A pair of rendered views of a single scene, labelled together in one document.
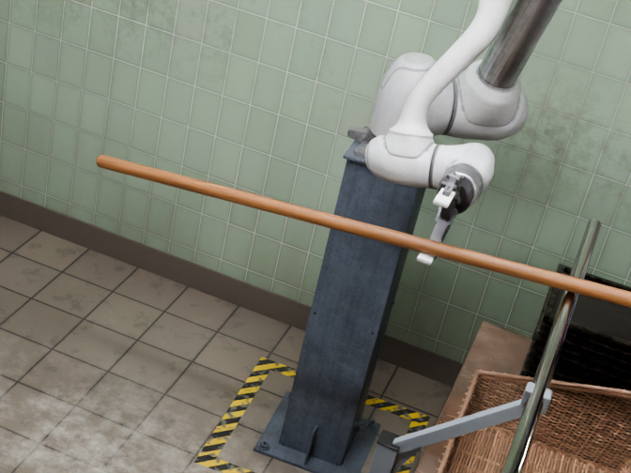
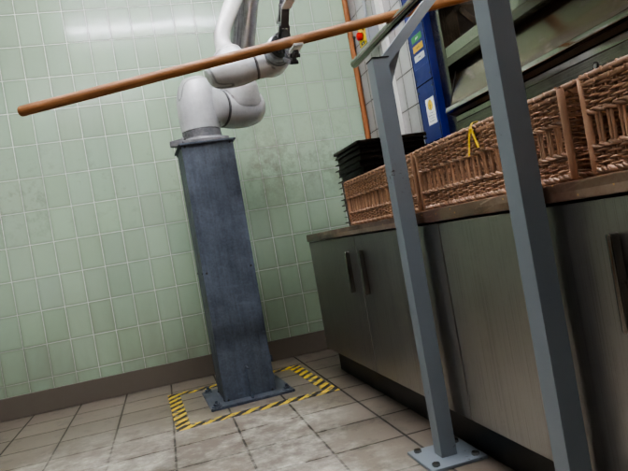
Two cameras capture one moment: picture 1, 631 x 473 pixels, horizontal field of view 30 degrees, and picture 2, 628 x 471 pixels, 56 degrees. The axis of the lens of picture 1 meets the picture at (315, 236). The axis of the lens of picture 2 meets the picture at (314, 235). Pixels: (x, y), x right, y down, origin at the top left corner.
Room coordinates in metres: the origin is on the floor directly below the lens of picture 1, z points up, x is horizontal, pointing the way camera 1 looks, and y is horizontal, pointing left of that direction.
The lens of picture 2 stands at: (0.59, 0.63, 0.56)
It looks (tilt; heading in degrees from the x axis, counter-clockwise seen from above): 0 degrees down; 332
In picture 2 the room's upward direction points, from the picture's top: 10 degrees counter-clockwise
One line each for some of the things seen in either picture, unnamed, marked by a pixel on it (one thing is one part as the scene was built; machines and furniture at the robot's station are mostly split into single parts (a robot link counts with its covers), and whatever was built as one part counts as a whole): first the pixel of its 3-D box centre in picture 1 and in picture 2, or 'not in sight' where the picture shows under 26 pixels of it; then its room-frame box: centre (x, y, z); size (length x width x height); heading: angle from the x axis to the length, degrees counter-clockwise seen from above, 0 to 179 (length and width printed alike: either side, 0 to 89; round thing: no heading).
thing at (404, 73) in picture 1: (411, 96); (199, 105); (2.85, -0.16, 1.17); 0.18 x 0.16 x 0.22; 105
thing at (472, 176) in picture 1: (459, 187); (278, 49); (2.33, -0.28, 1.20); 0.09 x 0.06 x 0.09; 76
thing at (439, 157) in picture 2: not in sight; (567, 120); (1.44, -0.48, 0.72); 0.56 x 0.49 x 0.28; 168
